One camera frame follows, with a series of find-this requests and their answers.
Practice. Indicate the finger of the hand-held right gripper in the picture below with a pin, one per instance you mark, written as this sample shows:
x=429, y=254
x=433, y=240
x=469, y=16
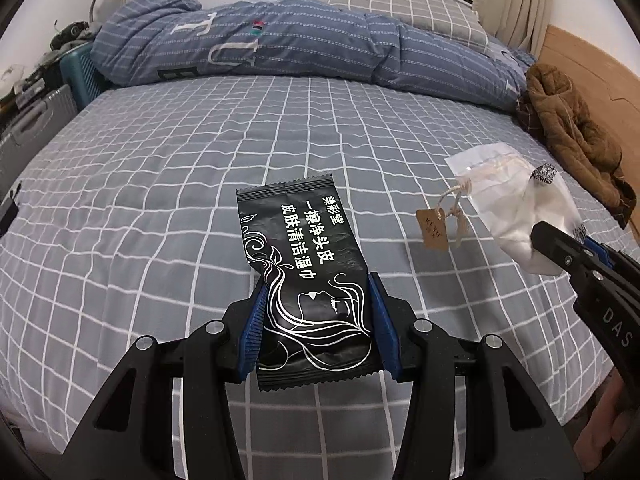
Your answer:
x=599, y=252
x=565, y=252

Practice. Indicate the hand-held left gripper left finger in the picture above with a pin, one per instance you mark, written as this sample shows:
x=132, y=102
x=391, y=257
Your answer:
x=252, y=330

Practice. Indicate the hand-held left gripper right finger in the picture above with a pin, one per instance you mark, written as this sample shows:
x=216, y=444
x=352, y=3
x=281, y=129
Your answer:
x=387, y=330

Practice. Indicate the black wet wipe packet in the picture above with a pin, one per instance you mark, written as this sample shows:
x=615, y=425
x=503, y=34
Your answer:
x=310, y=280

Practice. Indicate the white plastic bag with tag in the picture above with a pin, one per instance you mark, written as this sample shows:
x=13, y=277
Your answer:
x=505, y=195

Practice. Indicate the person's right hand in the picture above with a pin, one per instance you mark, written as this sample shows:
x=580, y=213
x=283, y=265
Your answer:
x=600, y=420

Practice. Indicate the brown quilted jacket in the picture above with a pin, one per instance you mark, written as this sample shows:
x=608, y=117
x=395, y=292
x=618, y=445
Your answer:
x=570, y=125

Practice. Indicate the wooden headboard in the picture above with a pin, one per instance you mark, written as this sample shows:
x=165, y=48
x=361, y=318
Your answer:
x=595, y=70

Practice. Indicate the beige curtain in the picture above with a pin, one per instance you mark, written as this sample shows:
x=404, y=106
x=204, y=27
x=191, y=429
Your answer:
x=510, y=5

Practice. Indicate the blue striped duvet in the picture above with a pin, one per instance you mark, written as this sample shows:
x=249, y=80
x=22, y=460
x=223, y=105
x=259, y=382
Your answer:
x=300, y=45

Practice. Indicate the grey checked pillow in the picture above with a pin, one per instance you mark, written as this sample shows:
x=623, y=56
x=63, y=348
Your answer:
x=405, y=7

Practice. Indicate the grey hard suitcase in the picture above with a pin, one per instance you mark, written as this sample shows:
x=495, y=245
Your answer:
x=35, y=120

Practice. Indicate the teal plastic crate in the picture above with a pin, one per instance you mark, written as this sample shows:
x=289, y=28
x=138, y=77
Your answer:
x=80, y=75

